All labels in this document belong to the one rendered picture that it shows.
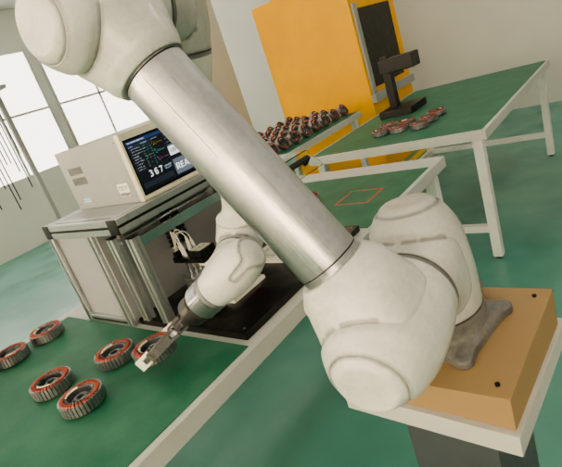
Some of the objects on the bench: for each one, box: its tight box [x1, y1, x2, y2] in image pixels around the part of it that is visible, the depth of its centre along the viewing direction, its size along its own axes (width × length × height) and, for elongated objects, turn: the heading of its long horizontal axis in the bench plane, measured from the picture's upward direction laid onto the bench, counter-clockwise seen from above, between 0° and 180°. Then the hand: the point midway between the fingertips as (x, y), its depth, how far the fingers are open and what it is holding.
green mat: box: [0, 317, 249, 467], centre depth 128 cm, size 94×61×1 cm, turn 94°
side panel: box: [48, 237, 141, 327], centre depth 156 cm, size 28×3×32 cm, turn 94°
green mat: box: [304, 167, 428, 228], centre depth 218 cm, size 94×61×1 cm, turn 94°
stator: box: [57, 379, 107, 420], centre depth 118 cm, size 11×11×4 cm
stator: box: [94, 338, 135, 372], centre depth 134 cm, size 11×11×4 cm
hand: (155, 348), depth 121 cm, fingers closed on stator, 11 cm apart
